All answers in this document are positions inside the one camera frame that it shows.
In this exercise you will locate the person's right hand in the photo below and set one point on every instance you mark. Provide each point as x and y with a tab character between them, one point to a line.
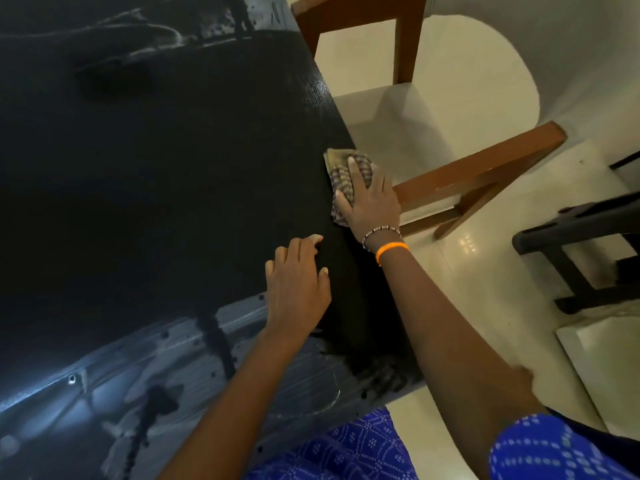
372	212

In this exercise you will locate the person's left hand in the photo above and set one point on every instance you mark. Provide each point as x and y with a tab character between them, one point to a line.
297	294

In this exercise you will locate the checkered brown cloth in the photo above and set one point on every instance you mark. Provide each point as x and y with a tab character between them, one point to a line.
340	167

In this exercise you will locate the person's left forearm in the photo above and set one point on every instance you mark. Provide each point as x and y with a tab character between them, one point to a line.
235	419

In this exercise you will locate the person's right forearm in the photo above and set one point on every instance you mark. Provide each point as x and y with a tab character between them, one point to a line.
450	354

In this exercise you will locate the orange wristband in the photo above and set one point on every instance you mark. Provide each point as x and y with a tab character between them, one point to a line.
392	246

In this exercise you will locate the wooden chair grey backrest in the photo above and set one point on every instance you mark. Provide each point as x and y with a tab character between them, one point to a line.
475	169

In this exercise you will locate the black table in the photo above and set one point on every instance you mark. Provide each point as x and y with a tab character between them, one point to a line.
150	194

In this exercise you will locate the black plastic stool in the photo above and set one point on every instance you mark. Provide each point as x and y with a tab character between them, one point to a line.
565	234

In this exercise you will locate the blue patterned dress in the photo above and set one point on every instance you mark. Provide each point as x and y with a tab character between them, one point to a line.
540	449

